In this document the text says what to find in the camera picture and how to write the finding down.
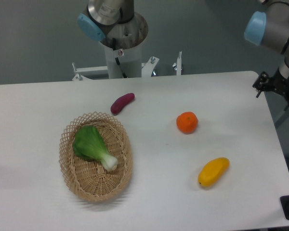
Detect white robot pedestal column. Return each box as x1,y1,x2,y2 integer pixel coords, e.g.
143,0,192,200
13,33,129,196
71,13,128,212
77,0,149,79

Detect green bok choy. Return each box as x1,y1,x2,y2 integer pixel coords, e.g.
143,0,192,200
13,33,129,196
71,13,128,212
73,126,118,171

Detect black cable on pedestal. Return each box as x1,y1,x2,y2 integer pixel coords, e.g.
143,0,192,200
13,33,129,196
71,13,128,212
111,38,128,79

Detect yellow mango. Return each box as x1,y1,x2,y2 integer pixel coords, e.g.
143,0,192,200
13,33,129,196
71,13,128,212
197,157,230,188

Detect orange tangerine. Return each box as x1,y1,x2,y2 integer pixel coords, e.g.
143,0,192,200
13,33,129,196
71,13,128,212
176,112,198,134

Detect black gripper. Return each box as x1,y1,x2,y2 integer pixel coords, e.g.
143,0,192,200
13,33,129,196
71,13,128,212
252,70,289,111

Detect purple sweet potato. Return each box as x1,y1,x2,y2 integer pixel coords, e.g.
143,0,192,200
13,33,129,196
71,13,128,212
110,93,135,115

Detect white metal mounting frame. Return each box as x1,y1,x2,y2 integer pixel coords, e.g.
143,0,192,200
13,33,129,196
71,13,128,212
72,51,184,81

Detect woven wicker basket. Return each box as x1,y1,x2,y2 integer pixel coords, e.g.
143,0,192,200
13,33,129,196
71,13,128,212
59,112,133,202

